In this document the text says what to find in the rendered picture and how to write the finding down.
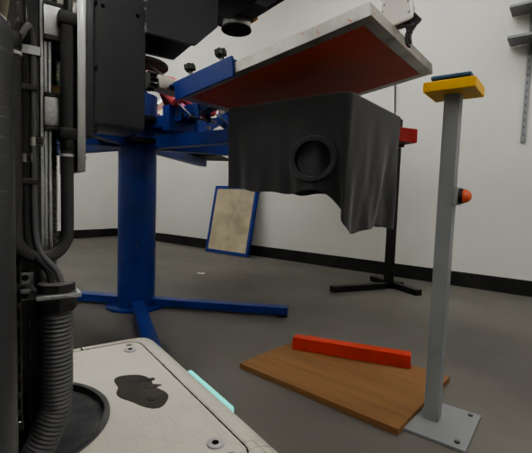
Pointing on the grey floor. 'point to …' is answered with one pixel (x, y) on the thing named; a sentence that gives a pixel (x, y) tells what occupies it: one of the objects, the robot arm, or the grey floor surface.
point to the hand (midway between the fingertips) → (401, 43)
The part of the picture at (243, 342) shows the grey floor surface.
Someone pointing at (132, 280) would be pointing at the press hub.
